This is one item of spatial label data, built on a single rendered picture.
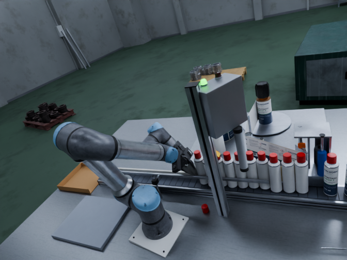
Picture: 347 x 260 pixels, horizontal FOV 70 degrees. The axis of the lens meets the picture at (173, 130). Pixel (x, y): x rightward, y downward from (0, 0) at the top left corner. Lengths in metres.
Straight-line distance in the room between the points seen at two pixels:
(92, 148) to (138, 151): 0.20
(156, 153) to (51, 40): 11.23
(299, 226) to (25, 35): 11.25
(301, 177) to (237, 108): 0.44
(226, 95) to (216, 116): 0.08
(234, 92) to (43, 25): 11.42
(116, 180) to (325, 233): 0.88
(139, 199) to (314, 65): 2.96
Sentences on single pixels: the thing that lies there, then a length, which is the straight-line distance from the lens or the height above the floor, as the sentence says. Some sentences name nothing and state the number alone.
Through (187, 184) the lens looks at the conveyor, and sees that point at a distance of 1.39.
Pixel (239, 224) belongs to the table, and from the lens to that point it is 1.23.
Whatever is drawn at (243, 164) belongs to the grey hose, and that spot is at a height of 1.11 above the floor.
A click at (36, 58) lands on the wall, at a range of 11.65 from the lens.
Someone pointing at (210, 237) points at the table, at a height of 0.83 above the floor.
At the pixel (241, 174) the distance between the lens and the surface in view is 1.24.
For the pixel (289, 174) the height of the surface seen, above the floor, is 1.00.
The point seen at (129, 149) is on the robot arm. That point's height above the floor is 1.33.
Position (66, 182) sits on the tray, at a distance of 1.99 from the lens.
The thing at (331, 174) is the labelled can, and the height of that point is 1.00.
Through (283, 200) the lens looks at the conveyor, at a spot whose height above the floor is 0.86.
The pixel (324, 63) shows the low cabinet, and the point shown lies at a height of 0.59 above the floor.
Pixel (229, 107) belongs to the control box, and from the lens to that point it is 0.93.
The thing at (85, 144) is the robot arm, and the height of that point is 1.44.
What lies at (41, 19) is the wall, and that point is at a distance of 12.11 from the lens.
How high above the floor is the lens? 1.79
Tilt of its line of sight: 28 degrees down
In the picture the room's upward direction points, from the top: 17 degrees counter-clockwise
